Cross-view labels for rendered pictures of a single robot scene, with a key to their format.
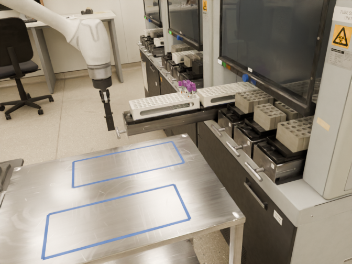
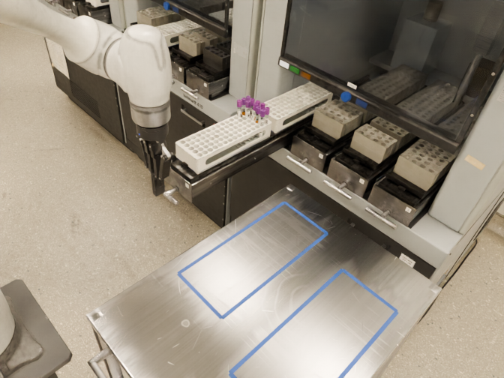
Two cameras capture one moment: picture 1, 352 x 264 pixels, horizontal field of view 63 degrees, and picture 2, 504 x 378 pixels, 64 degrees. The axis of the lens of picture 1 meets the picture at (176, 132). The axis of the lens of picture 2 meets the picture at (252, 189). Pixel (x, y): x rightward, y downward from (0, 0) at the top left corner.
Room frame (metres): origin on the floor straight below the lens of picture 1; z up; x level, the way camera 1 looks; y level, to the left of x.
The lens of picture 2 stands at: (0.30, 0.52, 1.55)
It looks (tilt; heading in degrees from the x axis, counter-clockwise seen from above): 42 degrees down; 326
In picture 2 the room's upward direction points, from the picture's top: 6 degrees clockwise
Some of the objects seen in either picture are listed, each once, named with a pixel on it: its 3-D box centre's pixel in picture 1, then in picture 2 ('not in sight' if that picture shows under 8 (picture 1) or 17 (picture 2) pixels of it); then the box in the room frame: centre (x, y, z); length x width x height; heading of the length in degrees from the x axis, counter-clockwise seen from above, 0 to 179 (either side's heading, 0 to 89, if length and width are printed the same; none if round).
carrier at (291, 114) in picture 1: (285, 114); (385, 136); (0.98, -0.42, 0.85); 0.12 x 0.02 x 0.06; 15
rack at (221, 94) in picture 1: (230, 94); (295, 106); (1.25, -0.26, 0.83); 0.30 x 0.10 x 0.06; 105
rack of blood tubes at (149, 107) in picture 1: (164, 105); (225, 140); (1.17, 0.04, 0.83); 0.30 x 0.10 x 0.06; 105
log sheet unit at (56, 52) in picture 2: (143, 74); (53, 47); (2.92, 0.29, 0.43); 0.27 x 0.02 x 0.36; 15
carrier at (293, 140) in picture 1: (289, 138); (415, 172); (0.81, -0.37, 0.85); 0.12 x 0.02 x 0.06; 14
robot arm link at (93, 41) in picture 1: (94, 40); (142, 63); (1.12, 0.28, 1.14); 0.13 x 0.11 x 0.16; 22
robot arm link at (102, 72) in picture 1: (99, 69); (151, 109); (1.11, 0.28, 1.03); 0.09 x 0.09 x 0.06
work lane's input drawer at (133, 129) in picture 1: (194, 111); (256, 139); (1.21, -0.09, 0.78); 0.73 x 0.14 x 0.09; 105
